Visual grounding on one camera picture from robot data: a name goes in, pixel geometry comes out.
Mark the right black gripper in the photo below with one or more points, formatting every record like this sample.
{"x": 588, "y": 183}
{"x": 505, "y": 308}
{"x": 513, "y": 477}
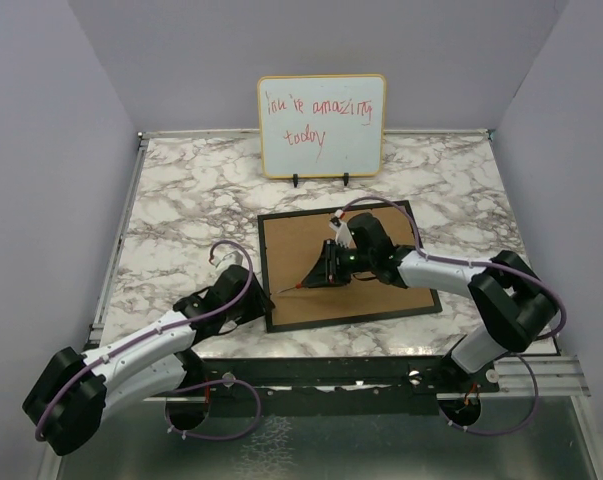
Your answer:
{"x": 326, "y": 271}

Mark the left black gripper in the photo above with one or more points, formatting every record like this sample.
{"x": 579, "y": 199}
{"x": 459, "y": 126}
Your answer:
{"x": 260, "y": 304}

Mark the black picture frame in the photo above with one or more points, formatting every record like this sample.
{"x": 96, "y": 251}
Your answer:
{"x": 290, "y": 244}

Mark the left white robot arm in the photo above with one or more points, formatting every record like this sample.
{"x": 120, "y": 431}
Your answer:
{"x": 76, "y": 392}

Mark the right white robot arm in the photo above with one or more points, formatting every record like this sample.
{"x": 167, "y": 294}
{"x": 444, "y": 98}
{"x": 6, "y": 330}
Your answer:
{"x": 513, "y": 305}

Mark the black whiteboard stand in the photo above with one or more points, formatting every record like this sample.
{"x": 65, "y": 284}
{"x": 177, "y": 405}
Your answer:
{"x": 343, "y": 179}

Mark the yellow-framed whiteboard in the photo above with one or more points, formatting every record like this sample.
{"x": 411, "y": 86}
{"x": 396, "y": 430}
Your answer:
{"x": 321, "y": 126}

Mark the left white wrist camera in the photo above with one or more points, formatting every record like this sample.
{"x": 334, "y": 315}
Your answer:
{"x": 224, "y": 261}

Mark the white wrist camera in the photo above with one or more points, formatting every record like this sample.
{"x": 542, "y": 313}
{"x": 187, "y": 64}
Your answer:
{"x": 343, "y": 236}
{"x": 224, "y": 261}

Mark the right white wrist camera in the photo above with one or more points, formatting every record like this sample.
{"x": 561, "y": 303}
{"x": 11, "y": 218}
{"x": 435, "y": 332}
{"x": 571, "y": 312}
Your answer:
{"x": 343, "y": 236}

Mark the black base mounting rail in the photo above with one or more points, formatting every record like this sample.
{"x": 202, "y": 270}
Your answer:
{"x": 330, "y": 385}

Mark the aluminium table edge rail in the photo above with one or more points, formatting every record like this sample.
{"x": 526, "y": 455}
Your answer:
{"x": 97, "y": 325}

